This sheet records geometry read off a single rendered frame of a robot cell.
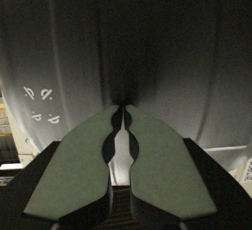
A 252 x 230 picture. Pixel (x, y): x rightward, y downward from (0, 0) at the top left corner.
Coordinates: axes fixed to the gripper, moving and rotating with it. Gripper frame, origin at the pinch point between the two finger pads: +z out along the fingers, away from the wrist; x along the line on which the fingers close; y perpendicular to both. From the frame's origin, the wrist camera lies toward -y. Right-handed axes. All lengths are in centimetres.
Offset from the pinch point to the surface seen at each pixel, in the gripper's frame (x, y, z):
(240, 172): 26.6, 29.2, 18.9
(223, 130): 8.1, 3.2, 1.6
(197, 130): 5.8, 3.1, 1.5
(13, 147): -651, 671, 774
